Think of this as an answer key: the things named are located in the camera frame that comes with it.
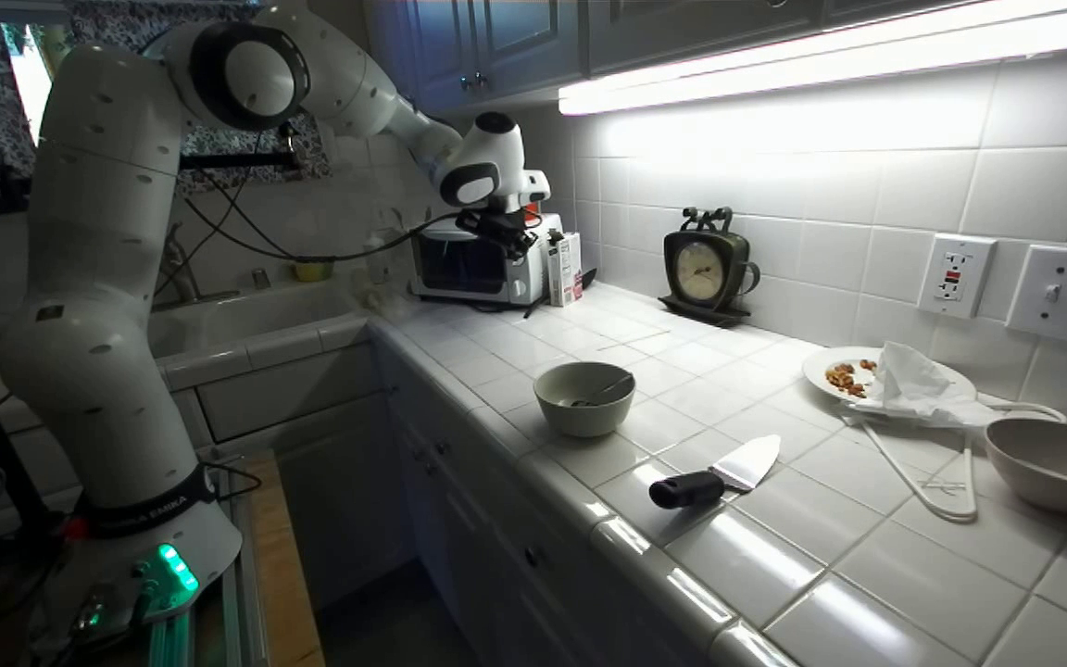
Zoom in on white plate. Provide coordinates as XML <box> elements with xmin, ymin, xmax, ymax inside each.
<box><xmin>799</xmin><ymin>345</ymin><xmax>918</xmax><ymax>415</ymax></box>

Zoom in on black table clock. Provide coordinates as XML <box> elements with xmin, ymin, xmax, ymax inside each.
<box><xmin>659</xmin><ymin>203</ymin><xmax>764</xmax><ymax>329</ymax></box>

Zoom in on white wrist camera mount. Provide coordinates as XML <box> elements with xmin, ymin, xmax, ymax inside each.
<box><xmin>517</xmin><ymin>166</ymin><xmax>557</xmax><ymax>216</ymax></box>

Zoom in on white carton box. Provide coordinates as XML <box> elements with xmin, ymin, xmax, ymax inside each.
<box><xmin>546</xmin><ymin>228</ymin><xmax>588</xmax><ymax>307</ymax></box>

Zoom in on beige ceramic bowl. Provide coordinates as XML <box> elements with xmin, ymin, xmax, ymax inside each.
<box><xmin>530</xmin><ymin>358</ymin><xmax>641</xmax><ymax>444</ymax></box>

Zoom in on white wall power outlet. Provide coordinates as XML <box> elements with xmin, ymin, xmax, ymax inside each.
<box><xmin>916</xmin><ymin>228</ymin><xmax>1002</xmax><ymax>321</ymax></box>

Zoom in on white wall light switch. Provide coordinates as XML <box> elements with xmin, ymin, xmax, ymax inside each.
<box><xmin>1004</xmin><ymin>239</ymin><xmax>1067</xmax><ymax>345</ymax></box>

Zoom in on white kitchen sink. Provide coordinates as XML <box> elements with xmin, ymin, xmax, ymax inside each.
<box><xmin>141</xmin><ymin>276</ymin><xmax>376</xmax><ymax>382</ymax></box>

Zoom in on yellow sponge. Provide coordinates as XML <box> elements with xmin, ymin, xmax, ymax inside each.
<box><xmin>288</xmin><ymin>256</ymin><xmax>338</xmax><ymax>286</ymax></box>

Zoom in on brown food pieces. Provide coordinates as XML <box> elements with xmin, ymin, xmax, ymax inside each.
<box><xmin>824</xmin><ymin>354</ymin><xmax>886</xmax><ymax>405</ymax></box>

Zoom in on black handled kitchen knife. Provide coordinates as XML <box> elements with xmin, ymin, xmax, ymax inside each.
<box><xmin>644</xmin><ymin>433</ymin><xmax>786</xmax><ymax>515</ymax></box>

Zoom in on under-cabinet strip light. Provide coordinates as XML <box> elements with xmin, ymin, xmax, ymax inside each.
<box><xmin>557</xmin><ymin>0</ymin><xmax>1067</xmax><ymax>121</ymax></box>

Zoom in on white lower kitchen cabinet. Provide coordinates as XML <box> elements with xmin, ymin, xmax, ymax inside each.
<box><xmin>172</xmin><ymin>337</ymin><xmax>733</xmax><ymax>667</ymax></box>

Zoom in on large beige bowl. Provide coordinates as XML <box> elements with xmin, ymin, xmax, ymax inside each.
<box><xmin>981</xmin><ymin>412</ymin><xmax>1067</xmax><ymax>520</ymax></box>

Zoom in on grey upper kitchen cabinet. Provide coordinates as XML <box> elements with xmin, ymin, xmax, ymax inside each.
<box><xmin>356</xmin><ymin>0</ymin><xmax>944</xmax><ymax>121</ymax></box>

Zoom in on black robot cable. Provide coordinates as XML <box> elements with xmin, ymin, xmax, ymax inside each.
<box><xmin>181</xmin><ymin>169</ymin><xmax>472</xmax><ymax>266</ymax></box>

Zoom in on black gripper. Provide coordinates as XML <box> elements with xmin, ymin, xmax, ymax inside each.
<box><xmin>452</xmin><ymin>203</ymin><xmax>540</xmax><ymax>261</ymax></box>

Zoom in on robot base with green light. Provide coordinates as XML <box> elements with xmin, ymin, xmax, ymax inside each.
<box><xmin>24</xmin><ymin>495</ymin><xmax>250</xmax><ymax>667</ymax></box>

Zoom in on white microwave oven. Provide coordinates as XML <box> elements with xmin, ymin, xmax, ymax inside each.
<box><xmin>413</xmin><ymin>212</ymin><xmax>568</xmax><ymax>310</ymax></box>

